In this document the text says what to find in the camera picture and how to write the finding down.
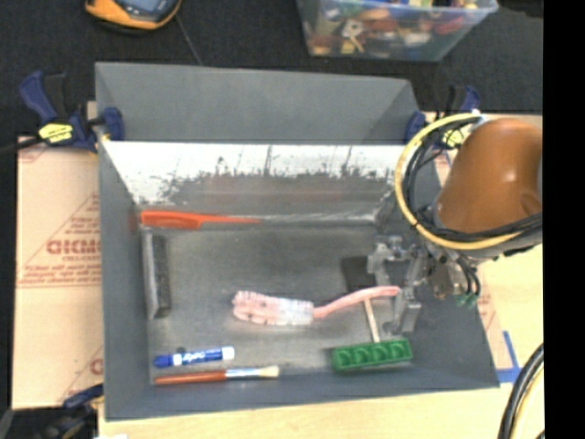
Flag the red-handled paintbrush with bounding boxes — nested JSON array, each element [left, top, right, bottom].
[[154, 365, 281, 386]]

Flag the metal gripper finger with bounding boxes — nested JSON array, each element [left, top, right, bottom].
[[367, 235, 406, 288], [390, 285, 422, 337]]

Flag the green toy building block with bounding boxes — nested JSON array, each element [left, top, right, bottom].
[[330, 337, 414, 374]]

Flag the orange comb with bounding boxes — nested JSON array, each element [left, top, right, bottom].
[[138, 209, 264, 231]]

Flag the grey metal bin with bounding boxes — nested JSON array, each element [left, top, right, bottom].
[[94, 61, 501, 422]]

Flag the brown cardboard board red print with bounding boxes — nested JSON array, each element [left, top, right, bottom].
[[11, 102, 520, 412]]

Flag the blue marker pen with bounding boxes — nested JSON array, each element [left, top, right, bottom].
[[152, 346, 236, 369]]

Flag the pale wooden stick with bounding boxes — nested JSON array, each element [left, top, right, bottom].
[[363, 296, 382, 343]]

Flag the pink bottle brush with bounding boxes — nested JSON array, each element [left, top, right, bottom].
[[231, 284, 403, 327]]

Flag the grey and black long brush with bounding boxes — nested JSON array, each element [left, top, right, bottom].
[[140, 230, 174, 320]]

